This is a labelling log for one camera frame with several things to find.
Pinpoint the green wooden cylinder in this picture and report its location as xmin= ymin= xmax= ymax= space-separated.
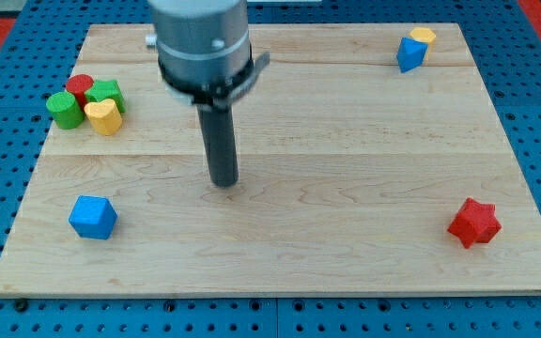
xmin=46 ymin=91 xmax=84 ymax=130

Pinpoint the yellow wooden heart block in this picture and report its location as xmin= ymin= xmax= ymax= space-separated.
xmin=85 ymin=99 xmax=123 ymax=136

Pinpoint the red wooden star block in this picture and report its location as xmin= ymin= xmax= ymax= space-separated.
xmin=447 ymin=197 xmax=502 ymax=249

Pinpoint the blue wooden triangle block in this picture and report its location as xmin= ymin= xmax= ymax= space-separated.
xmin=396 ymin=38 xmax=428 ymax=73

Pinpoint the light wooden board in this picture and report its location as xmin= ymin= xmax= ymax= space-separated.
xmin=0 ymin=23 xmax=541 ymax=300

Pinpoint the green wooden star block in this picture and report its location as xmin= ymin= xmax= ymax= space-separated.
xmin=85 ymin=80 xmax=126 ymax=114

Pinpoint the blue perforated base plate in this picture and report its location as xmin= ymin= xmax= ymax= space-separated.
xmin=0 ymin=0 xmax=541 ymax=337

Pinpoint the yellow wooden hexagon block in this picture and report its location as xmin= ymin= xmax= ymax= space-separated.
xmin=409 ymin=27 xmax=437 ymax=63

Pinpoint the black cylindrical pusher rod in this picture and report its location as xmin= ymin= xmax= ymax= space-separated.
xmin=197 ymin=105 xmax=239 ymax=188

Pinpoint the red wooden cylinder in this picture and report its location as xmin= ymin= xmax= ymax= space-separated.
xmin=65 ymin=74 xmax=94 ymax=109

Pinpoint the blue wooden cube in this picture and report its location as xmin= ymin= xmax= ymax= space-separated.
xmin=69 ymin=195 xmax=117 ymax=240

